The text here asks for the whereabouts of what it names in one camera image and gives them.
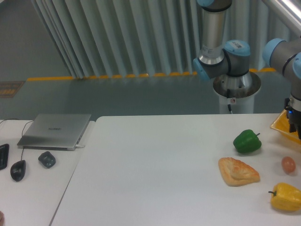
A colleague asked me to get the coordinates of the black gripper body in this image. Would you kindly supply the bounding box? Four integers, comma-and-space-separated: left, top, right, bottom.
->
284, 97, 301, 128

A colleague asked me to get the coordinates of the triangular golden puff pastry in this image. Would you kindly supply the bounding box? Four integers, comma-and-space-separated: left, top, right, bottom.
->
218, 157, 261, 186

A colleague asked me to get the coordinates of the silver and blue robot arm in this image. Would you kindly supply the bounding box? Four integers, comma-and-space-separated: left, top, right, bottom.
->
193, 0, 301, 133

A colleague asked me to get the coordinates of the yellow plastic basket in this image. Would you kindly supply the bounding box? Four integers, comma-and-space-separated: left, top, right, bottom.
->
270, 110, 301, 144

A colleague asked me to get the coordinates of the brown egg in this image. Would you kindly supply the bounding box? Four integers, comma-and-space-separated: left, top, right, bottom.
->
281, 156, 296, 174

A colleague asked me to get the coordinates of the green bell pepper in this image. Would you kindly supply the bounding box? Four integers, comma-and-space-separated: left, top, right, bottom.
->
233, 129, 261, 154

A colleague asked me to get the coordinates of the yellow bell pepper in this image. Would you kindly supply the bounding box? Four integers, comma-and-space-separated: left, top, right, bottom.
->
268, 182, 301, 212

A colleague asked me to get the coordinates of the white pleated curtain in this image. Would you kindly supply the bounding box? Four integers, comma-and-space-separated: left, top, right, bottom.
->
32, 0, 301, 79

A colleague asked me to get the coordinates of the silver closed laptop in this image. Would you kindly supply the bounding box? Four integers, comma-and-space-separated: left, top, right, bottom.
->
17, 114, 91, 151

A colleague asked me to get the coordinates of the small black plastic tray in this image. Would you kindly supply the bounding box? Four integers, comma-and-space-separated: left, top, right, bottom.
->
38, 151, 56, 169

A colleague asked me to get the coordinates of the black computer mouse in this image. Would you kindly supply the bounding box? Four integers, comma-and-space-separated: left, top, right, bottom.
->
10, 160, 26, 182

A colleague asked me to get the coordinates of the black keyboard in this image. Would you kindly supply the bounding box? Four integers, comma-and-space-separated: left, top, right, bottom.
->
0, 144, 9, 170

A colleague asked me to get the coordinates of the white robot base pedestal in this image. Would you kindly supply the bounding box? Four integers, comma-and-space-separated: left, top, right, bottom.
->
213, 72, 261, 114

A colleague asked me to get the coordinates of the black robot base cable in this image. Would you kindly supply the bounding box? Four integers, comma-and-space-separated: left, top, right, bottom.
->
226, 89, 234, 114

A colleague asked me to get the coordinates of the black mouse cable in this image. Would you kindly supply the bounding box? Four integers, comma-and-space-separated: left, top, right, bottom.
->
0, 118, 34, 161

